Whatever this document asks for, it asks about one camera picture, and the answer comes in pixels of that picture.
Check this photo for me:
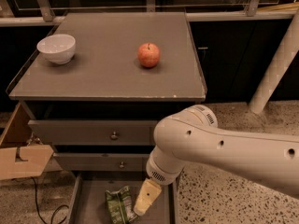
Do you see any white diagonal pole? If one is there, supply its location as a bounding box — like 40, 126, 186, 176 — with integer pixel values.
249, 10, 299, 114

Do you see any black cable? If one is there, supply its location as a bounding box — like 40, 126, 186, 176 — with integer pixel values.
31, 176, 70, 224

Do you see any middle grey drawer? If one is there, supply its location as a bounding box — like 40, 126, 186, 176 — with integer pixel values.
53, 153, 149, 172

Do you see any white ceramic bowl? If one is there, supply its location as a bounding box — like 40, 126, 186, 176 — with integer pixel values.
36, 34, 76, 64

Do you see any metal railing frame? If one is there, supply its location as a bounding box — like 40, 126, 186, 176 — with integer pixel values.
0, 0, 299, 27

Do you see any bottom grey drawer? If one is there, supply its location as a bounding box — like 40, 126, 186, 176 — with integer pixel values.
66, 172, 180, 224

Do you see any green jalapeno chip bag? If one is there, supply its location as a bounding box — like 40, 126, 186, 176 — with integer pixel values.
105, 186, 138, 224

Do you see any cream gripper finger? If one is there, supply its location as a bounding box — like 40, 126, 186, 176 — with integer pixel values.
134, 178, 162, 216

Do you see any wooden cutout board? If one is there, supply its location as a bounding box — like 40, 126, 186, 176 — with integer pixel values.
0, 145, 53, 180

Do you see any grey drawer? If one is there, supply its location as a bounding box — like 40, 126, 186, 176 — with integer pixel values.
66, 172, 180, 224
28, 120, 157, 146
53, 153, 149, 172

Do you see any red apple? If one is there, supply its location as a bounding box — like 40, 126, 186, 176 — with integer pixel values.
137, 43, 160, 68

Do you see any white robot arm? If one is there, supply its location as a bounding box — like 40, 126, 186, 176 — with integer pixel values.
134, 105, 299, 216

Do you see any grey drawer cabinet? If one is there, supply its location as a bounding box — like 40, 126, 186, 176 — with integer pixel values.
6, 12, 207, 173

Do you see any top grey drawer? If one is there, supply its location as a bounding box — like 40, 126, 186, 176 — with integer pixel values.
28, 120, 157, 146

